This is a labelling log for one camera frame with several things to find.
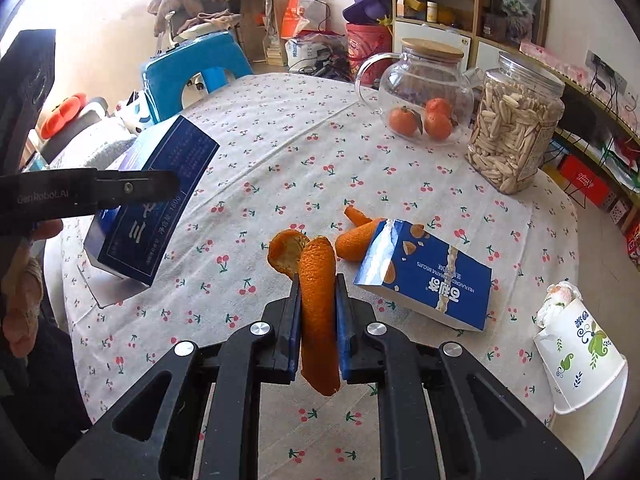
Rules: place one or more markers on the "blue plastic stool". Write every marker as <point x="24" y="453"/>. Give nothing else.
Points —
<point x="213" y="56"/>

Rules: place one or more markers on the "plastic jar of seeds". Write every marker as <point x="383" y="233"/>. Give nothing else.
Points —
<point x="520" y="108"/>

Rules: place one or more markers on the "wooden TV cabinet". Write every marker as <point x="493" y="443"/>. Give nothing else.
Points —
<point x="591" y="128"/>

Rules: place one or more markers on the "red box under cabinet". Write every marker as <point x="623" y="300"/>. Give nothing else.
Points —
<point x="583" y="182"/>

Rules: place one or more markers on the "person's left hand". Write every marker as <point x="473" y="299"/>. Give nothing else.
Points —
<point x="22" y="290"/>

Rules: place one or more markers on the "small blue biscuit box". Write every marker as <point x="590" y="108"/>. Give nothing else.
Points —
<point x="421" y="272"/>

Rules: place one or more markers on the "glass teapot with wooden lid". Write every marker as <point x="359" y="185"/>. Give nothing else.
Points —
<point x="422" y="70"/>

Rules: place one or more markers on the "printed tissue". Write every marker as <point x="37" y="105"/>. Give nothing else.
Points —
<point x="558" y="297"/>

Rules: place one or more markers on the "paper cup with green print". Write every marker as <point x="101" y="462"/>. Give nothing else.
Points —
<point x="579" y="358"/>

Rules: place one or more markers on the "large blue tissue box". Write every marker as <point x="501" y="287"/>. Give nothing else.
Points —
<point x="162" y="169"/>

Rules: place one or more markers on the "cherry print tablecloth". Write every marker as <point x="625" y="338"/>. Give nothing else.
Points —
<point x="294" y="152"/>

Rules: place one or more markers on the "tangerine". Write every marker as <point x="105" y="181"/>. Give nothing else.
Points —
<point x="403" y="121"/>
<point x="438" y="106"/>
<point x="438" y="126"/>

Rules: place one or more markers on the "purple hat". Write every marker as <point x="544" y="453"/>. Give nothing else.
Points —
<point x="367" y="12"/>

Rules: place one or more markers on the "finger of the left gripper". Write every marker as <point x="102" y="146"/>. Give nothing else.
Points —
<point x="116" y="188"/>

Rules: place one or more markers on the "framed cat picture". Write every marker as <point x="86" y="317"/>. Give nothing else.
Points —
<point x="526" y="20"/>

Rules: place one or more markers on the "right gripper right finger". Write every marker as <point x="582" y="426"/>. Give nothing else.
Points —
<point x="442" y="414"/>

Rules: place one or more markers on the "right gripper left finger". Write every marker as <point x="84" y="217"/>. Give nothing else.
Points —
<point x="195" y="413"/>

